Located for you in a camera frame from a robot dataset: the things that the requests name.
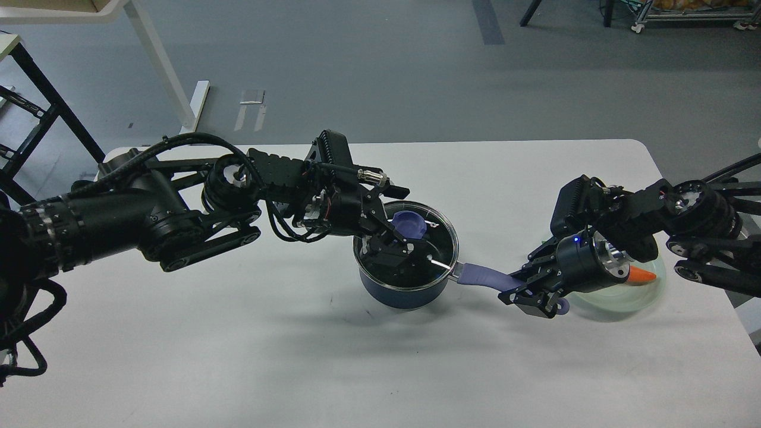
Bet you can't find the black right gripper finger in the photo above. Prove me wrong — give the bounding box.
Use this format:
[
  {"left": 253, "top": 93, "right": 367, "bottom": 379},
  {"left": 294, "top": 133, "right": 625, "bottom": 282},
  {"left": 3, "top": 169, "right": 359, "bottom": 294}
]
[
  {"left": 498, "top": 280, "right": 565, "bottom": 319},
  {"left": 510, "top": 241, "right": 562, "bottom": 292}
]

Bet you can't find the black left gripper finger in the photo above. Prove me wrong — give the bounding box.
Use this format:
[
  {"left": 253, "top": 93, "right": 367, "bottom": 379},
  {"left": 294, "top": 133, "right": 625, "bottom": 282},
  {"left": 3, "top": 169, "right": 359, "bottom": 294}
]
[
  {"left": 381, "top": 214, "right": 424, "bottom": 244},
  {"left": 363, "top": 236, "right": 416, "bottom": 272}
]

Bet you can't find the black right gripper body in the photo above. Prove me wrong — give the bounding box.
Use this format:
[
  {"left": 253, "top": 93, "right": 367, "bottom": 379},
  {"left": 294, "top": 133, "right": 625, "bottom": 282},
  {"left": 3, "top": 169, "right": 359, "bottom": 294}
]
[{"left": 535, "top": 231, "right": 631, "bottom": 294}]

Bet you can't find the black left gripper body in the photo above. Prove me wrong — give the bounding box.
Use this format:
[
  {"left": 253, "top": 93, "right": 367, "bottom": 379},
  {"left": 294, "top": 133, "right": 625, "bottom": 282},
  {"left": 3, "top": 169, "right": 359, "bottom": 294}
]
[{"left": 301, "top": 181, "right": 392, "bottom": 237}]

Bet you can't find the glass lid with blue knob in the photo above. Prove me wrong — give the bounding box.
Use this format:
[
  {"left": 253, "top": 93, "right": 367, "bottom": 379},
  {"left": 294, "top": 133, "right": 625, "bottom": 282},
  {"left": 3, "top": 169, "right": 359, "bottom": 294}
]
[{"left": 352, "top": 200, "right": 459, "bottom": 293}]

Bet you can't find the blue saucepan with handle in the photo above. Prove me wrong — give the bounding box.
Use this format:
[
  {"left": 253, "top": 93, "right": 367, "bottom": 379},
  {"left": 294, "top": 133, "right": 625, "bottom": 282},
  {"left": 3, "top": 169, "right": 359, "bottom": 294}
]
[{"left": 353, "top": 201, "right": 570, "bottom": 314}]

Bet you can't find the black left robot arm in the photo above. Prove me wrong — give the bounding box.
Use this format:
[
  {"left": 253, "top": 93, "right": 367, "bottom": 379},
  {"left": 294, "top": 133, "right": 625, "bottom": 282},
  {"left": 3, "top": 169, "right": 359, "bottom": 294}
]
[{"left": 2, "top": 130, "right": 423, "bottom": 381}]

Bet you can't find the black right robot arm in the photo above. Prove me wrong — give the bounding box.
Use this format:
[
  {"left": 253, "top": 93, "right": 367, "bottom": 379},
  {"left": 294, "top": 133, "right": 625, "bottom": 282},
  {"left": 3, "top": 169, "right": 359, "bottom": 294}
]
[{"left": 498, "top": 155, "right": 759, "bottom": 319}]

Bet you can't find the toy carrot with leaves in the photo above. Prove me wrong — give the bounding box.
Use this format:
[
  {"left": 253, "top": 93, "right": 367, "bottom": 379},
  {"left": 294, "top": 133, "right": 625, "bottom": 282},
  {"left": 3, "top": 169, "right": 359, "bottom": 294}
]
[{"left": 626, "top": 265, "right": 658, "bottom": 285}]

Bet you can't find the pale green plate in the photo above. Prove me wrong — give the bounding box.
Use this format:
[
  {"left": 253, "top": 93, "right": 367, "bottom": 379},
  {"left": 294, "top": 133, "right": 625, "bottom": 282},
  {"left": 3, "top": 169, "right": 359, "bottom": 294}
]
[{"left": 566, "top": 232, "right": 665, "bottom": 314}]

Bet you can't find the wheeled cart in background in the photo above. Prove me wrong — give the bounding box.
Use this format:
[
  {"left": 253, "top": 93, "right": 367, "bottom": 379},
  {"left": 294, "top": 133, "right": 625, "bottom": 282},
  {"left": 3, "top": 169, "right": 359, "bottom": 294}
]
[{"left": 630, "top": 1, "right": 760, "bottom": 33}]

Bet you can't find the black metal rack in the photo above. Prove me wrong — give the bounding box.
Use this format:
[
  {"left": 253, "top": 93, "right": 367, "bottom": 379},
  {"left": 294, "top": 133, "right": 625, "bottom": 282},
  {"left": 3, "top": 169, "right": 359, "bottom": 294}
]
[{"left": 1, "top": 33, "right": 105, "bottom": 206}]

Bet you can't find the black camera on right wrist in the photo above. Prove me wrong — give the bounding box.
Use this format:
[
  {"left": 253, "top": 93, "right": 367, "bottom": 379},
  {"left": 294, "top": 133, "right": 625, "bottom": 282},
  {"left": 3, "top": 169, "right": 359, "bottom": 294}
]
[{"left": 549, "top": 174, "right": 614, "bottom": 238}]

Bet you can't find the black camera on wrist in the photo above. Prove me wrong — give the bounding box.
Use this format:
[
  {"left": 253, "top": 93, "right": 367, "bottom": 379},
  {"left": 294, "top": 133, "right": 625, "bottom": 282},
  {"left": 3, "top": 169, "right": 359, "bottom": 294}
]
[
  {"left": 304, "top": 129, "right": 411, "bottom": 200},
  {"left": 549, "top": 174, "right": 614, "bottom": 238}
]

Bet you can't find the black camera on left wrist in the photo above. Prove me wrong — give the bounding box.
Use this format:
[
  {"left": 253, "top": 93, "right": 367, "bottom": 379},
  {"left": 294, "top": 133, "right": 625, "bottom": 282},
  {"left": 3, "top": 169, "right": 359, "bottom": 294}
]
[{"left": 304, "top": 129, "right": 411, "bottom": 200}]

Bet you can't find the white table frame leg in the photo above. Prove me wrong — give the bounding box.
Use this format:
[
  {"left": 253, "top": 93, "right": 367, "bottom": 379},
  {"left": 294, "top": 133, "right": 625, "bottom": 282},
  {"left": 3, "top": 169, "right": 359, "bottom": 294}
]
[{"left": 2, "top": 1, "right": 211, "bottom": 134}]

